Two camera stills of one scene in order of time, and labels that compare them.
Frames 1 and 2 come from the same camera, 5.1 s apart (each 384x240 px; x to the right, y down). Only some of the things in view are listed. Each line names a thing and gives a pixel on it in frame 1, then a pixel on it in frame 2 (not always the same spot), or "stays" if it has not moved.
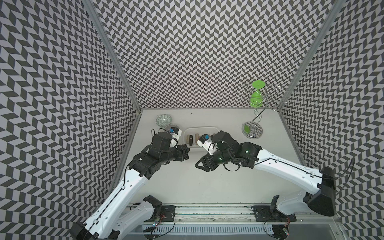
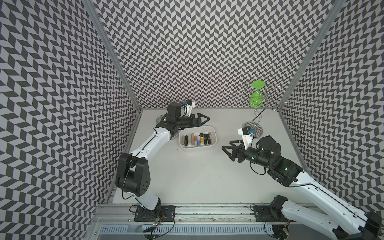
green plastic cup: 256,100 stays
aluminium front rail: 236,223 stays
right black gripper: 208,158 to 241,148
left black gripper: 180,149 to 198,123
